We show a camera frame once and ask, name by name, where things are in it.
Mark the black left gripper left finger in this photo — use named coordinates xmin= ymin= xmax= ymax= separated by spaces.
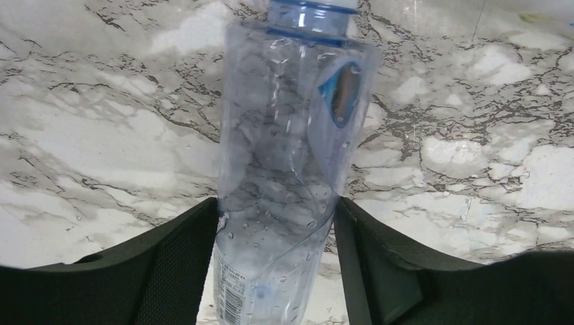
xmin=1 ymin=198 xmax=218 ymax=324

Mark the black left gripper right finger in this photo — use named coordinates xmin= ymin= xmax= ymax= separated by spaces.
xmin=334 ymin=198 xmax=573 ymax=324

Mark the blue label clear bottle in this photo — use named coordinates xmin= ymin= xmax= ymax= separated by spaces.
xmin=214 ymin=1 xmax=379 ymax=324

